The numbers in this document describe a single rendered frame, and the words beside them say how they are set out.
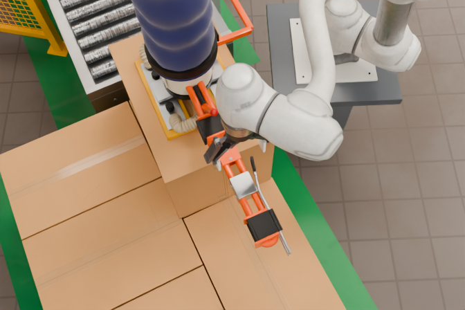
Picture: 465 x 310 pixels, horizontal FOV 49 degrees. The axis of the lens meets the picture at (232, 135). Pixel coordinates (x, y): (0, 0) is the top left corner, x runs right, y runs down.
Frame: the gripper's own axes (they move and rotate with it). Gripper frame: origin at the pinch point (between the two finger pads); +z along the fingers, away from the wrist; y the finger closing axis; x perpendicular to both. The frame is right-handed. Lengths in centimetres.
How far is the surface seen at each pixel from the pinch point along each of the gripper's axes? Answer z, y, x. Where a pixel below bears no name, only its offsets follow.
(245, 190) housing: 9.8, 1.5, 6.8
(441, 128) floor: 119, -126, -17
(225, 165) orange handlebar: 10.4, 3.4, -2.9
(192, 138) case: 24.3, 7.9, -22.3
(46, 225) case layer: 64, 71, -30
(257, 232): 9.0, 3.7, 19.5
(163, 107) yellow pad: 22.0, 12.7, -35.9
